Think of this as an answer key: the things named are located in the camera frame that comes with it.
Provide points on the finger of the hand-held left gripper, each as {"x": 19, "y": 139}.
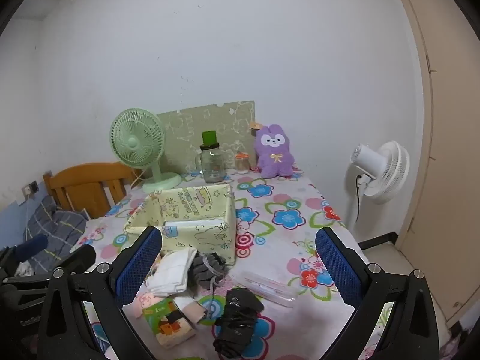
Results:
{"x": 33, "y": 247}
{"x": 80, "y": 257}

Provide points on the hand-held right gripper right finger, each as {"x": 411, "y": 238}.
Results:
{"x": 337, "y": 266}

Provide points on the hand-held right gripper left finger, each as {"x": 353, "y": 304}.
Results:
{"x": 138, "y": 266}

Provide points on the white cloth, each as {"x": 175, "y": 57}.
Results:
{"x": 25, "y": 267}
{"x": 170, "y": 270}

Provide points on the pink cartoon packet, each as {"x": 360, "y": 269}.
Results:
{"x": 144, "y": 303}

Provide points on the green orange tissue packet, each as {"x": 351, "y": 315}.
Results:
{"x": 168, "y": 322}

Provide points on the grey knit gloves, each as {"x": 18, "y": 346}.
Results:
{"x": 204, "y": 270}

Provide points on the pale pink cloth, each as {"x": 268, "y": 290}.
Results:
{"x": 191, "y": 309}

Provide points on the yellow printed fabric storage box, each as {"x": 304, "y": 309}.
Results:
{"x": 202, "y": 232}

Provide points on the clear plastic packet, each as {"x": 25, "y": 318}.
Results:
{"x": 266, "y": 287}

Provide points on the black plastic bag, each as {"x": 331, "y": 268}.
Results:
{"x": 236, "y": 318}

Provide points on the white crumpled cloth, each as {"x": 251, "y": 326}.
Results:
{"x": 25, "y": 267}

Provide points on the grey plaid pillow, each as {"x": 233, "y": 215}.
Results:
{"x": 56, "y": 228}

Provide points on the floral tablecloth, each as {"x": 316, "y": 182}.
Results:
{"x": 285, "y": 247}

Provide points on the wooden headboard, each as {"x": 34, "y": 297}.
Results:
{"x": 86, "y": 183}

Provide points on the white standing fan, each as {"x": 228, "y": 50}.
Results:
{"x": 375, "y": 163}

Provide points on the green desk fan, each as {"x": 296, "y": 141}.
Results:
{"x": 133, "y": 142}

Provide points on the glass jar mug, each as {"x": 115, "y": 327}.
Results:
{"x": 213, "y": 167}

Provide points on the purple plush bunny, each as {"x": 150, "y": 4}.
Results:
{"x": 275, "y": 157}

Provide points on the small jar orange lid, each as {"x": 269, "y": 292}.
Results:
{"x": 242, "y": 164}

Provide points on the green plastic cup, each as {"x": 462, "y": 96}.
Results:
{"x": 209, "y": 138}

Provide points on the beige wardrobe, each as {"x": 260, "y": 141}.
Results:
{"x": 450, "y": 157}

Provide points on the green patterned board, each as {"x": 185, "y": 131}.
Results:
{"x": 225, "y": 120}

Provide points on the wall socket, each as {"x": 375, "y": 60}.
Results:
{"x": 32, "y": 188}

